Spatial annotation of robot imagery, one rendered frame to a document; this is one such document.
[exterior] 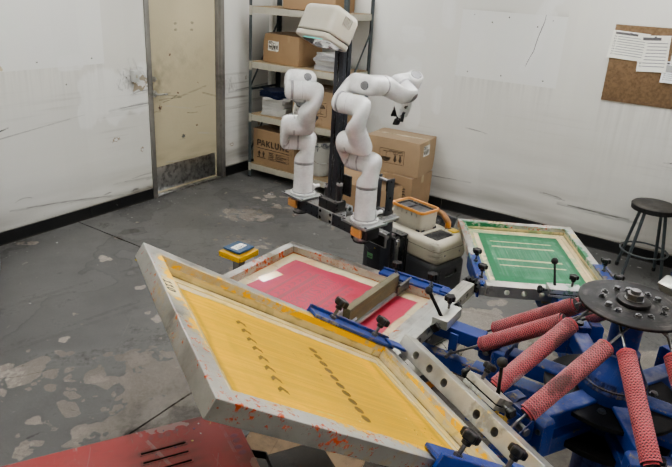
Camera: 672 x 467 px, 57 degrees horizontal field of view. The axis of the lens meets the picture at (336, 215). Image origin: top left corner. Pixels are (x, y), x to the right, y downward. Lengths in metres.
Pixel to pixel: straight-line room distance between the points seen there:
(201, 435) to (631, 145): 4.77
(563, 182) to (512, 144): 0.58
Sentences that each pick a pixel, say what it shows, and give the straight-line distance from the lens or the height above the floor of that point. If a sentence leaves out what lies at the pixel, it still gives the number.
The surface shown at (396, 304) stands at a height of 0.95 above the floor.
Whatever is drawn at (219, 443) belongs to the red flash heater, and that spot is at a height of 1.10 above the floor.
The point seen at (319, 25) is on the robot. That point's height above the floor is 1.95.
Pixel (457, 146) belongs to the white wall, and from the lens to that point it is 6.19.
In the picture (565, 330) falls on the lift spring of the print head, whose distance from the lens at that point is 1.88.
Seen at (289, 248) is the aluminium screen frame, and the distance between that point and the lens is 2.77.
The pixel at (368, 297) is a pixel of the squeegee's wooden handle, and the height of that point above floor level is 1.06.
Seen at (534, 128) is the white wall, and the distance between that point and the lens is 5.90.
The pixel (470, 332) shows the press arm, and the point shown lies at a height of 1.04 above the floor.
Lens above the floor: 2.12
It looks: 21 degrees down
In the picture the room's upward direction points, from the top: 3 degrees clockwise
